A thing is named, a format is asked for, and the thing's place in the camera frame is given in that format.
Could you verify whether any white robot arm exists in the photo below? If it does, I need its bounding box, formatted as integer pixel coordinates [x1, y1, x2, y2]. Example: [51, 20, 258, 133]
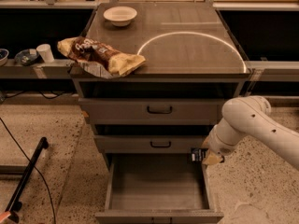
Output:
[203, 96, 299, 169]

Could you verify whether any grey drawer cabinet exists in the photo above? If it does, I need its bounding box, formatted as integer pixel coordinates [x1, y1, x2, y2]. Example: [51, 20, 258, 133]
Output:
[68, 1, 252, 224]

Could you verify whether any grey open bottom drawer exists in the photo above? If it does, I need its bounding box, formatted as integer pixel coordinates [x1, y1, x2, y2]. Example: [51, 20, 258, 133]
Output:
[95, 154, 223, 224]

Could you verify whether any grey middle drawer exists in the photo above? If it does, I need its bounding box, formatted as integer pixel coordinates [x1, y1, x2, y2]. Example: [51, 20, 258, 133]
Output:
[94, 135, 205, 153]

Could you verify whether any grey top drawer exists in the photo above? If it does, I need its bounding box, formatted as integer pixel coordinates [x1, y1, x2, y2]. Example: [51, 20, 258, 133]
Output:
[78, 98, 224, 125]

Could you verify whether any brown yellow chip bag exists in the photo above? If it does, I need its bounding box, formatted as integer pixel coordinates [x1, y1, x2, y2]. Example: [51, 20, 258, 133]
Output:
[57, 36, 146, 79]

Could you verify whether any white ceramic bowl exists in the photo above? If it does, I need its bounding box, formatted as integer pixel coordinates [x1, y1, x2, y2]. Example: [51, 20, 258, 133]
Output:
[103, 7, 137, 27]

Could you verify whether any white paper cup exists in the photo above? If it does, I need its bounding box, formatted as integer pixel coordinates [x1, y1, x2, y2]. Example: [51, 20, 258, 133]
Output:
[36, 44, 54, 63]

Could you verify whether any black metal stand leg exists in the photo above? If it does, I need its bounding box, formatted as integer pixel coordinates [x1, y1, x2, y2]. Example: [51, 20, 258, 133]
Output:
[6, 137, 49, 213]

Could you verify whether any small dark blue bowl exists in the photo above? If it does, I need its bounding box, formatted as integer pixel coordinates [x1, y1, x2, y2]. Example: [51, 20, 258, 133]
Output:
[14, 49, 40, 66]

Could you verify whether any blue bowl at edge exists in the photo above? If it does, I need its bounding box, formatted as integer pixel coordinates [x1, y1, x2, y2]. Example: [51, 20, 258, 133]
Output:
[0, 49, 9, 66]

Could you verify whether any grey side shelf rail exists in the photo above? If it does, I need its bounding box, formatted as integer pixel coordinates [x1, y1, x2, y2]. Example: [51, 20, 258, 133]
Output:
[0, 59, 72, 79]

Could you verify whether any black floor cable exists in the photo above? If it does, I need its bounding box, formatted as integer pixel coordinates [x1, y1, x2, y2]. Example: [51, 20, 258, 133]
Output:
[0, 117, 58, 224]

